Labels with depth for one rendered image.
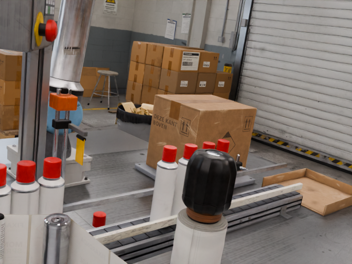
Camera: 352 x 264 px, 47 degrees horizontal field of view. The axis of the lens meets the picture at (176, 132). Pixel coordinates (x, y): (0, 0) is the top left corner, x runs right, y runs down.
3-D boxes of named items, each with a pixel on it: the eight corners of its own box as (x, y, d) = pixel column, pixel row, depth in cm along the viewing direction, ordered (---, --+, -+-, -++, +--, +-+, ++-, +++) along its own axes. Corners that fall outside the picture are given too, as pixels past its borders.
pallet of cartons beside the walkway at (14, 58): (76, 138, 461) (83, 59, 439) (3, 145, 401) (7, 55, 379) (25, 112, 538) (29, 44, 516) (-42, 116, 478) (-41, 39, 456)
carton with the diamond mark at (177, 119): (187, 187, 136) (200, 110, 129) (145, 164, 153) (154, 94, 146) (244, 176, 156) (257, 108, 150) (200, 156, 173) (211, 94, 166)
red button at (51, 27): (37, 18, 68) (55, 20, 68) (42, 18, 72) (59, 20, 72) (35, 40, 69) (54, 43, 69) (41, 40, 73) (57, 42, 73)
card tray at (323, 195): (323, 216, 134) (326, 205, 133) (261, 187, 153) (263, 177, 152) (363, 200, 154) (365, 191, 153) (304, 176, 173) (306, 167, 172)
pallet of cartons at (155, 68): (164, 147, 473) (178, 49, 445) (118, 129, 526) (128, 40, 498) (224, 138, 561) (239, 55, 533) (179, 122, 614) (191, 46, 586)
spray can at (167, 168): (157, 230, 98) (168, 151, 93) (144, 221, 102) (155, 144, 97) (173, 226, 102) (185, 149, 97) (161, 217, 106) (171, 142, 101)
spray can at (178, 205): (178, 225, 103) (190, 149, 98) (165, 216, 106) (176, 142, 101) (193, 221, 106) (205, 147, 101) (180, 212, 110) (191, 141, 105)
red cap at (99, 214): (107, 224, 108) (109, 213, 107) (100, 229, 105) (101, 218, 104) (97, 220, 109) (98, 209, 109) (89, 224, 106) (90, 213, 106)
